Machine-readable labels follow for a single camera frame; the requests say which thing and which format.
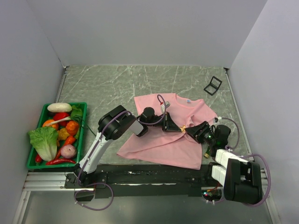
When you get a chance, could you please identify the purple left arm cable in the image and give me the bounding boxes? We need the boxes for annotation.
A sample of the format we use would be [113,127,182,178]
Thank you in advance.
[74,94,168,212]

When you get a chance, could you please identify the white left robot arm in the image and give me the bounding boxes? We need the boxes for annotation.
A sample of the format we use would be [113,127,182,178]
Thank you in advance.
[74,105,181,188]

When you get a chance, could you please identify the orange fruit toy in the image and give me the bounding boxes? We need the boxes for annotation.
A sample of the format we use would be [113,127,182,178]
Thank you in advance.
[42,119,59,130]

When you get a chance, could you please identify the green glass bottle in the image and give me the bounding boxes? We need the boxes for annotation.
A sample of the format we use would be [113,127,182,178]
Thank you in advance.
[203,152,210,159]

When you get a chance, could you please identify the white radish toy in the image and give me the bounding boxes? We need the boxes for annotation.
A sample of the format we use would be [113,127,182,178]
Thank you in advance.
[47,103,72,112]

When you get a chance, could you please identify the red tomato toy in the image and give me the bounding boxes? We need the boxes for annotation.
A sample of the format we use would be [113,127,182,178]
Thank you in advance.
[53,112,70,127]

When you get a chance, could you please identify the purple onion toy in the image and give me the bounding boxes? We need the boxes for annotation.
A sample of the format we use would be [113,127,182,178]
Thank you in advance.
[60,144,77,159]

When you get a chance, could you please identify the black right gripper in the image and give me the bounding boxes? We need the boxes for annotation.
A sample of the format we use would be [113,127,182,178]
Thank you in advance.
[185,121,217,145]

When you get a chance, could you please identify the green plastic crate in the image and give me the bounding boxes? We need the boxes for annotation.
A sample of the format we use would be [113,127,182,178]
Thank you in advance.
[27,102,88,170]

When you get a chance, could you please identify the yellow pepper toy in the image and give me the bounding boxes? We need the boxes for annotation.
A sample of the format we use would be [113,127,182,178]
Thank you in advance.
[57,128,70,141]

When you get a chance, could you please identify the red chili pepper toy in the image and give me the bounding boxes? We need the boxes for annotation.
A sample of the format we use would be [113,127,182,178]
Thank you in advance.
[35,154,76,165]

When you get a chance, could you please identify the red maple leaf brooch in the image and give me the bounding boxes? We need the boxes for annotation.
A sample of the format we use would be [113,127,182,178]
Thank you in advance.
[180,125,186,133]

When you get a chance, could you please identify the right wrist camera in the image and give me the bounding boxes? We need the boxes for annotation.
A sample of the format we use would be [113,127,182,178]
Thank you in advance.
[213,117,223,125]

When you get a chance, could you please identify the orange carrot toy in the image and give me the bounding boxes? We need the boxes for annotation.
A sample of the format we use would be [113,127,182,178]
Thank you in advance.
[63,121,79,146]

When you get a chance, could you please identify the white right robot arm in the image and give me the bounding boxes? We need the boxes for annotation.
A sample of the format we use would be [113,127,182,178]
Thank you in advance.
[185,121,263,206]

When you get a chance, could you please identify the aluminium table edge rail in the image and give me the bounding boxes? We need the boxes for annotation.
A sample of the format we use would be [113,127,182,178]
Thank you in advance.
[55,66,69,103]

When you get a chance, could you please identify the green lettuce toy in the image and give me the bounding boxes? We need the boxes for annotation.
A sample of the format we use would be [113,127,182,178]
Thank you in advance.
[28,126,58,161]

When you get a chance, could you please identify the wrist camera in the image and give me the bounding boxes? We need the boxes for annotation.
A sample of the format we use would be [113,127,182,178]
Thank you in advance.
[160,101,171,113]
[213,117,223,125]

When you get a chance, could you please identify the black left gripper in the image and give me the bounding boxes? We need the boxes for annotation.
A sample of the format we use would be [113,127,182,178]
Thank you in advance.
[147,112,181,133]

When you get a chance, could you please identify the pink t-shirt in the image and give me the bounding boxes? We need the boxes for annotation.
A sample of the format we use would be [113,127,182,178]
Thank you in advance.
[117,93,217,170]

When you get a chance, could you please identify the black brooch box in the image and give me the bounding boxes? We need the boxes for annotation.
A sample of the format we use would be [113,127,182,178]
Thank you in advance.
[204,76,222,96]

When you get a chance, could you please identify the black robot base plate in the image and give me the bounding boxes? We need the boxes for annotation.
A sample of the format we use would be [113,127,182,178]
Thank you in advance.
[64,164,222,201]

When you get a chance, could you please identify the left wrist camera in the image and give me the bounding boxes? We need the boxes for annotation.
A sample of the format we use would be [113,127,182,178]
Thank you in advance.
[160,101,171,113]

